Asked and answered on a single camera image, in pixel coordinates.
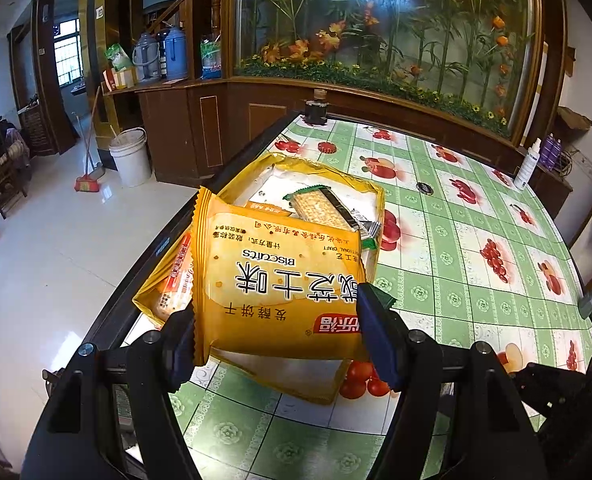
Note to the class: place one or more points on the wooden sideboard cabinet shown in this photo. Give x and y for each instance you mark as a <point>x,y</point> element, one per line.
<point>176,125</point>

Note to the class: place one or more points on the water bottle green label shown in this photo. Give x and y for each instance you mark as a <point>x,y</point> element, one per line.
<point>211,60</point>

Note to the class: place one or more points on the blue thermos jug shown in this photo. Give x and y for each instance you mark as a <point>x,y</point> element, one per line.
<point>176,55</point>

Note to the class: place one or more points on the red broom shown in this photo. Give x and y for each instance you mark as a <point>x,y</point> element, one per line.
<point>87,185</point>

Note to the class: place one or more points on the yellow-edged white cardboard tray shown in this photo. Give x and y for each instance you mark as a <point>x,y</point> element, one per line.
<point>286,180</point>

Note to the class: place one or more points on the green plastic bag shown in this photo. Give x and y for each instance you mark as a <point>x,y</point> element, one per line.
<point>118,57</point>

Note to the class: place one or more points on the red and white box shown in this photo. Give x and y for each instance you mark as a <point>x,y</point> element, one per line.
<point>118,79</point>

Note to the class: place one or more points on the brown wooden wall shelf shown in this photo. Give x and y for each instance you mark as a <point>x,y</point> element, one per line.
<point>574,119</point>

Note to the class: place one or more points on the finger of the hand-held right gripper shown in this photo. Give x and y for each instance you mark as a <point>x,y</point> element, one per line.
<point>550,385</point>

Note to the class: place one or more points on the orange biscuit packet red label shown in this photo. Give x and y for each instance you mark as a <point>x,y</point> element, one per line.
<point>176,280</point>

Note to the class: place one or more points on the yellow biscuit packet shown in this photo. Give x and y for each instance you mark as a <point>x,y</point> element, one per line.
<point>276,285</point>

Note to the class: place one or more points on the purple spray can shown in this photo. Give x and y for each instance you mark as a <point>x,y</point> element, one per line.
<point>558,155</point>
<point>547,152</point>

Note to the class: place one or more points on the white spray bottle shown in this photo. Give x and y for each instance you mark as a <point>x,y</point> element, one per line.
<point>525,165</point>

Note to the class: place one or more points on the green fruit print tablecloth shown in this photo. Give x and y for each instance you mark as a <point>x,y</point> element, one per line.
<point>450,260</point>

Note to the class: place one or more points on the dark glass bottle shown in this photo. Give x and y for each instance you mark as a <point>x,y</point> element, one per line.
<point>317,110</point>

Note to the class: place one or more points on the white plastic bucket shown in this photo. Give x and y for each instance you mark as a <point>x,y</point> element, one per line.
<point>131,157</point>

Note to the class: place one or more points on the black bottle cap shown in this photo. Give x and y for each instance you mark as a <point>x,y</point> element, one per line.
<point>424,188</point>

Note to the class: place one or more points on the grey thermos jug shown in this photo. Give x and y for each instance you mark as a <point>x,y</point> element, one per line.
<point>146,57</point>

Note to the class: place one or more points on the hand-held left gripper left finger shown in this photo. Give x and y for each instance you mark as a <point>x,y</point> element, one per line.
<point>181,355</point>

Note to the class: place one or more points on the glass flower display case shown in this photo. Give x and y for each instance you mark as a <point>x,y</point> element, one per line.
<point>375,25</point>

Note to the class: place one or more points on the grey flashlight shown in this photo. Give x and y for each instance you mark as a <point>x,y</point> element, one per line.
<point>589,305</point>

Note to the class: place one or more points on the clear cracker packet green ends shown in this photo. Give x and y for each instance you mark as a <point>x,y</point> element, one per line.
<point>316,207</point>

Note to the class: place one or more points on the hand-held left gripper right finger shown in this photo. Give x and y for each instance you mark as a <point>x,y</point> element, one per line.
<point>380,345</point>

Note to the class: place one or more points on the wooden chair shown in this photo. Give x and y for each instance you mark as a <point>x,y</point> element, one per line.
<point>1,170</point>

